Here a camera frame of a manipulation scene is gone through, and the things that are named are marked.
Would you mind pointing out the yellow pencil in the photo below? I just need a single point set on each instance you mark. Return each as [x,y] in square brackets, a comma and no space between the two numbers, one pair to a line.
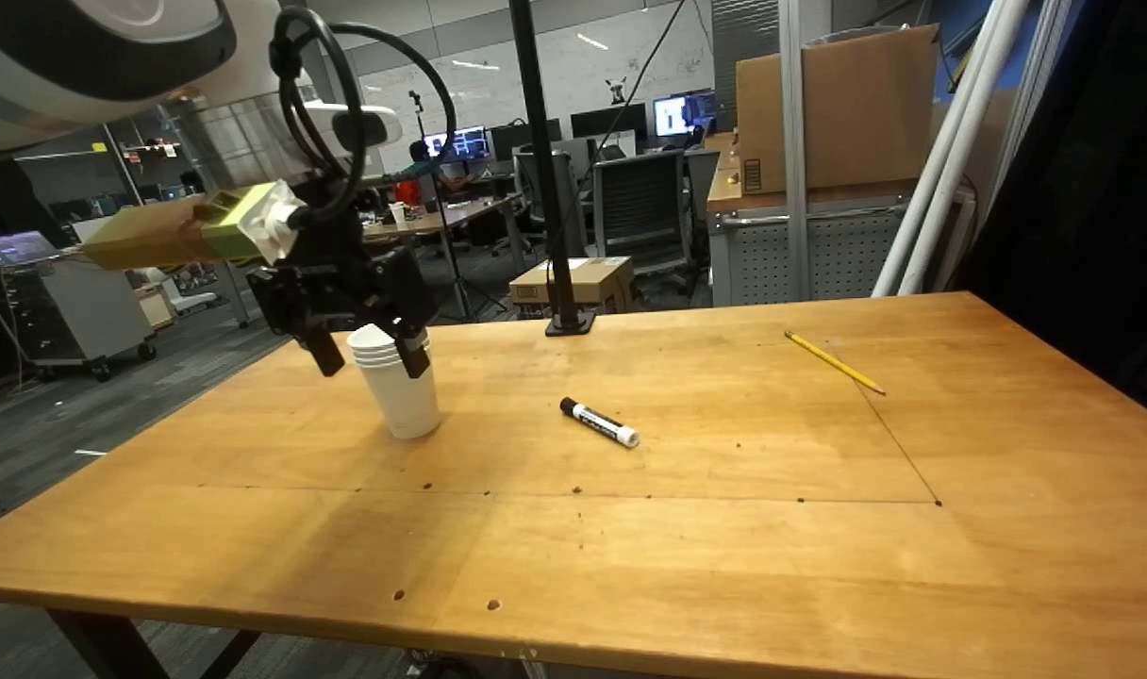
[836,365]

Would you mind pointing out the black vertical camera pole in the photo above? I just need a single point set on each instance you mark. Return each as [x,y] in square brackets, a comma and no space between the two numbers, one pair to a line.
[559,291]

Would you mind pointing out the computer monitor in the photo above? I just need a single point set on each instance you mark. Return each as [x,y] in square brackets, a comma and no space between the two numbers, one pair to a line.
[686,116]

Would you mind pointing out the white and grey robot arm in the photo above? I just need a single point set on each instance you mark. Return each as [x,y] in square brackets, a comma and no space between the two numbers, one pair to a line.
[282,126]

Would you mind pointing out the black office chair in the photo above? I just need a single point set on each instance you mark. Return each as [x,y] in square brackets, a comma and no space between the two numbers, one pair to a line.
[640,214]

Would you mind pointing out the large cardboard box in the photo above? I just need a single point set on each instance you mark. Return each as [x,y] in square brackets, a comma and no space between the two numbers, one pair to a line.
[866,109]

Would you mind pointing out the white foam cup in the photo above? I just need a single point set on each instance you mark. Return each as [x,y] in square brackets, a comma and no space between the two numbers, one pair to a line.
[409,405]

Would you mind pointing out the white metal frame posts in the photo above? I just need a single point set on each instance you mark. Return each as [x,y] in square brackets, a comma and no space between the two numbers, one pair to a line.
[1001,28]

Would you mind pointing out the small cardboard box on floor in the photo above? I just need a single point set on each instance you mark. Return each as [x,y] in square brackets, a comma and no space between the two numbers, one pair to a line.
[597,282]

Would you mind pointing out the grey equipment cart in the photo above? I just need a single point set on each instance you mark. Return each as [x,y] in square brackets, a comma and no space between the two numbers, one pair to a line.
[75,316]

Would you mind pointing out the grey cabinet counter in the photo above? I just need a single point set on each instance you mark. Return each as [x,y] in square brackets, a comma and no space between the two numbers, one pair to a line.
[768,255]

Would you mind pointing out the yellow-green wrist camera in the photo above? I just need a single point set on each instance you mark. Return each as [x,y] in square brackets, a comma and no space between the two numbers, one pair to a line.
[237,225]

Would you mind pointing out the black and white marker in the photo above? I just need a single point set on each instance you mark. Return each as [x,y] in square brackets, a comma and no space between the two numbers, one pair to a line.
[597,420]

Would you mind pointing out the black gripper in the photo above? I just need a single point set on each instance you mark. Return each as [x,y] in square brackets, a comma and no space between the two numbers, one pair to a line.
[335,284]

